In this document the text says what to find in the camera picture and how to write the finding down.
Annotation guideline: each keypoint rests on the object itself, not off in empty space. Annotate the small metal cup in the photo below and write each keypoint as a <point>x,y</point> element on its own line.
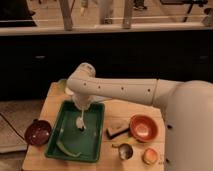
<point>125,151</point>

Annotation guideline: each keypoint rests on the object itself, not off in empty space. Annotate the white handled dish brush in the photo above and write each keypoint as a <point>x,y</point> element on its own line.
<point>80,122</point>

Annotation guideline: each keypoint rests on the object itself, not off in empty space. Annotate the green plastic tray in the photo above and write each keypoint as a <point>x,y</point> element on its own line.
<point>88,142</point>

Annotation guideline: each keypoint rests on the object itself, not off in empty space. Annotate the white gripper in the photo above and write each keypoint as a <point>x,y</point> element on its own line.
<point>82,102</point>

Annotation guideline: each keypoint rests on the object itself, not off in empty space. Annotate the dark red bowl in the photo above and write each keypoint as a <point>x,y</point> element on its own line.
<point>38,133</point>

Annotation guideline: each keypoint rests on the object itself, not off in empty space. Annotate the yellow banana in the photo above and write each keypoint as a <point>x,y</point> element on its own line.
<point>130,141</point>

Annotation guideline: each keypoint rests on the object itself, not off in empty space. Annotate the orange bowl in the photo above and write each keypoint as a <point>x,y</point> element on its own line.
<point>143,128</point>

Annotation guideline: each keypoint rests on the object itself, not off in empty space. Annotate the grey blue cloth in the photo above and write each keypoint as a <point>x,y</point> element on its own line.
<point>100,99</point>

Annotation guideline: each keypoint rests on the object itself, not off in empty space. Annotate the black wooden scrub brush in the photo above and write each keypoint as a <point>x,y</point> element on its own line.
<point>116,129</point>

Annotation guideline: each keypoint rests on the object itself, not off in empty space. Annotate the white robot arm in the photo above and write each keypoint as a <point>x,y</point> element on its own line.
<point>187,109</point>

